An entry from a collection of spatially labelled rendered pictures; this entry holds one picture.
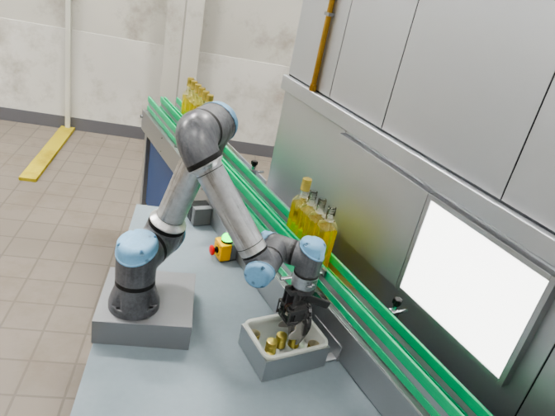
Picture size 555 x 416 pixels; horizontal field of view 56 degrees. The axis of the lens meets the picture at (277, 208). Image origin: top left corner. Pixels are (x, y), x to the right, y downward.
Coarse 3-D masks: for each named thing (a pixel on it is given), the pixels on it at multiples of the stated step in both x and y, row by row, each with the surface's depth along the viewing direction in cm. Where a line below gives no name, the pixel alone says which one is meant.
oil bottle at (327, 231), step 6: (318, 222) 174; (324, 222) 172; (330, 222) 172; (318, 228) 174; (324, 228) 171; (330, 228) 171; (336, 228) 173; (318, 234) 174; (324, 234) 172; (330, 234) 173; (324, 240) 173; (330, 240) 174; (330, 246) 175; (330, 252) 177; (324, 264) 178
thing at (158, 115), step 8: (152, 104) 292; (152, 112) 293; (160, 112) 279; (160, 120) 281; (168, 120) 268; (168, 128) 270; (176, 144) 261; (256, 224) 189; (280, 272) 176; (288, 272) 172; (288, 280) 172
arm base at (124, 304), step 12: (120, 288) 148; (144, 288) 148; (156, 288) 155; (108, 300) 152; (120, 300) 150; (132, 300) 148; (144, 300) 150; (156, 300) 154; (120, 312) 149; (132, 312) 149; (144, 312) 150
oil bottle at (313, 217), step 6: (312, 210) 178; (312, 216) 176; (318, 216) 175; (324, 216) 176; (306, 222) 179; (312, 222) 176; (306, 228) 180; (312, 228) 176; (306, 234) 180; (312, 234) 177
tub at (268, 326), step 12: (252, 324) 160; (264, 324) 162; (276, 324) 165; (312, 324) 163; (252, 336) 153; (264, 336) 164; (312, 336) 163; (324, 336) 159; (276, 348) 160; (288, 348) 161; (300, 348) 162; (312, 348) 153
